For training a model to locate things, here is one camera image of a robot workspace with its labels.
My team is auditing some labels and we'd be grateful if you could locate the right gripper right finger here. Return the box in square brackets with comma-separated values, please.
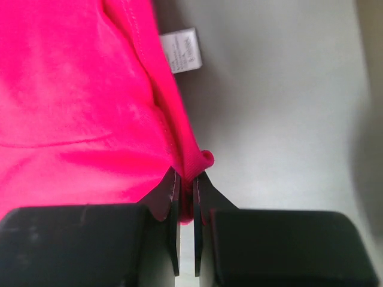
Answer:
[193, 175, 379, 286]

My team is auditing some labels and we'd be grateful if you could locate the pink t shirt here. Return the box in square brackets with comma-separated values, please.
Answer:
[1, 1, 214, 222]

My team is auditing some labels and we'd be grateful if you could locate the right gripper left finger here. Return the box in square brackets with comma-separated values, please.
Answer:
[1, 169, 181, 286]

